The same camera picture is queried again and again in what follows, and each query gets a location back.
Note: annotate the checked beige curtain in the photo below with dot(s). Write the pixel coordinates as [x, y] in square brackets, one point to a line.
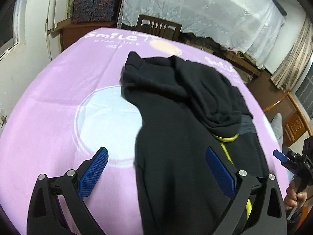
[293, 63]

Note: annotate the black hooded jacket yellow zipper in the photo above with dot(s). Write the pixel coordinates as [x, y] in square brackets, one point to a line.
[171, 139]

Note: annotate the carved wooden armchair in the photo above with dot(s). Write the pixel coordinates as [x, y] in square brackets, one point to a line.
[296, 124]

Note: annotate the white leaning board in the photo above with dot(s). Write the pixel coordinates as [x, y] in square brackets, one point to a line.
[58, 5]

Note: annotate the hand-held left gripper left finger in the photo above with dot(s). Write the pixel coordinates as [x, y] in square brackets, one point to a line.
[94, 173]

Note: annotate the dark wooden chair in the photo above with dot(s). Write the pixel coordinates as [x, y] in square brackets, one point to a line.
[140, 24]

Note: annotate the window with white frame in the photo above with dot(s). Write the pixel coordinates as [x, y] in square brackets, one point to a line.
[9, 29]

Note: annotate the stack of wooden planks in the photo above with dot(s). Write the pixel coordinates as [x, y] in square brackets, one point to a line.
[242, 63]

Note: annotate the person's right hand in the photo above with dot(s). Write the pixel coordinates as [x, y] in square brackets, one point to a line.
[291, 198]

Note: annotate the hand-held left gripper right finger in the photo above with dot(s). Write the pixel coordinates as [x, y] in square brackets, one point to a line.
[220, 171]

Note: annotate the speckled blue storage box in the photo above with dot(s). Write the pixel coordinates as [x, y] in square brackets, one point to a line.
[105, 3]
[83, 5]

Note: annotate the brown wooden cabinet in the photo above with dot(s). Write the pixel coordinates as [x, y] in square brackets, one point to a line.
[80, 31]

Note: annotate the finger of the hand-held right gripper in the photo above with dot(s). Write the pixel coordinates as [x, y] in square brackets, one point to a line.
[293, 156]
[278, 155]

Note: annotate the grey cushion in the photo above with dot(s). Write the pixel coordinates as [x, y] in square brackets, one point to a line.
[277, 127]

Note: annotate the white lace cloth cover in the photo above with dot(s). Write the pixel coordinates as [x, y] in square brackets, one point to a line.
[207, 12]

